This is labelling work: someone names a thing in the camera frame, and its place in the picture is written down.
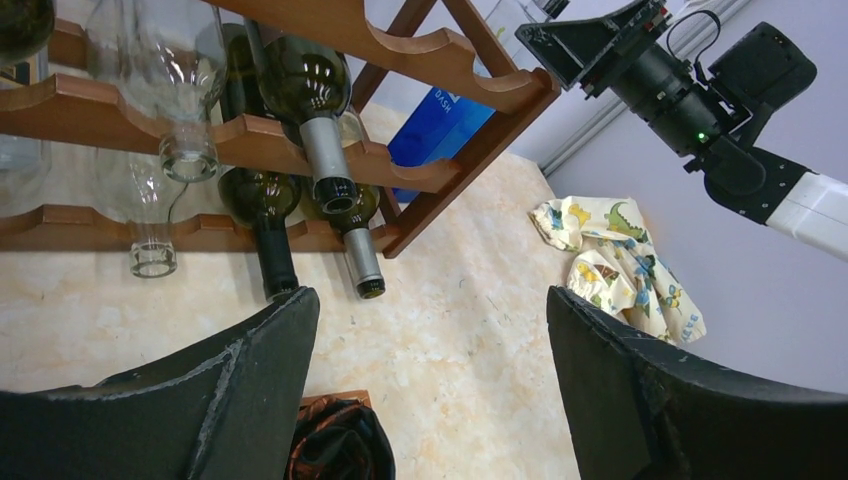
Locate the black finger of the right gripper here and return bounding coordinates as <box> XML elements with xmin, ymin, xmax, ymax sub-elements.
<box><xmin>514</xmin><ymin>0</ymin><xmax>654</xmax><ymax>92</ymax></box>

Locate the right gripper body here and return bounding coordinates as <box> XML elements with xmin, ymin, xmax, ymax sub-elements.
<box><xmin>579</xmin><ymin>0</ymin><xmax>671</xmax><ymax>98</ymax></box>

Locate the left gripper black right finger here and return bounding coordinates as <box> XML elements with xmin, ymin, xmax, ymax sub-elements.
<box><xmin>546</xmin><ymin>286</ymin><xmax>847</xmax><ymax>479</ymax></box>

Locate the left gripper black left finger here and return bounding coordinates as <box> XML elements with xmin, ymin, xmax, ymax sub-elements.
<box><xmin>1</xmin><ymin>287</ymin><xmax>320</xmax><ymax>479</ymax></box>

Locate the blue square glass bottle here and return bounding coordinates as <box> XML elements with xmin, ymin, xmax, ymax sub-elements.
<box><xmin>386</xmin><ymin>0</ymin><xmax>551</xmax><ymax>205</ymax></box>

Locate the green wine bottle white label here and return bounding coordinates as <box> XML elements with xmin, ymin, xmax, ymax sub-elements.
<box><xmin>218</xmin><ymin>23</ymin><xmax>302</xmax><ymax>302</ymax></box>

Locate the green wine bottle dark label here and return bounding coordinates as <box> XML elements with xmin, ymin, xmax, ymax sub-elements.
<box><xmin>298</xmin><ymin>109</ymin><xmax>388</xmax><ymax>301</ymax></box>

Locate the clear square glass bottle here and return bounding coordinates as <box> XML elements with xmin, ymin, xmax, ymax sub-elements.
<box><xmin>92</xmin><ymin>148</ymin><xmax>185</xmax><ymax>279</ymax></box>

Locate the tall green wine bottle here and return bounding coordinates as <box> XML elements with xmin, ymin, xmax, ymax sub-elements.
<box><xmin>244</xmin><ymin>18</ymin><xmax>358</xmax><ymax>214</ymax></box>

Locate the clear tall glass bottle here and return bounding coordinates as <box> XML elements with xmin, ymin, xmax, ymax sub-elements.
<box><xmin>84</xmin><ymin>1</ymin><xmax>227</xmax><ymax>183</ymax></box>

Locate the clear liquor bottle black cap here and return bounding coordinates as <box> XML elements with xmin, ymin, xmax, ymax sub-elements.
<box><xmin>1</xmin><ymin>48</ymin><xmax>52</xmax><ymax>218</ymax></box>

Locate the dark bottle brown label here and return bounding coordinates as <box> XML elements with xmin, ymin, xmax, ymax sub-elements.
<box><xmin>1</xmin><ymin>0</ymin><xmax>56</xmax><ymax>67</ymax></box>

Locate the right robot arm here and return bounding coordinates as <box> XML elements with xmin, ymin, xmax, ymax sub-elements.
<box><xmin>516</xmin><ymin>1</ymin><xmax>847</xmax><ymax>259</ymax></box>

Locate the wooden wine rack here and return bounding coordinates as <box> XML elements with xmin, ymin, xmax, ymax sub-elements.
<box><xmin>0</xmin><ymin>0</ymin><xmax>563</xmax><ymax>260</ymax></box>

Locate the dinosaur print cloth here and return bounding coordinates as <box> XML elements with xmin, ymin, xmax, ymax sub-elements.
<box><xmin>528</xmin><ymin>196</ymin><xmax>707</xmax><ymax>345</ymax></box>

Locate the black cable coil in tray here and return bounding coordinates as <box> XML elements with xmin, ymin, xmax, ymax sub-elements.
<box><xmin>284</xmin><ymin>397</ymin><xmax>397</xmax><ymax>480</ymax></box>

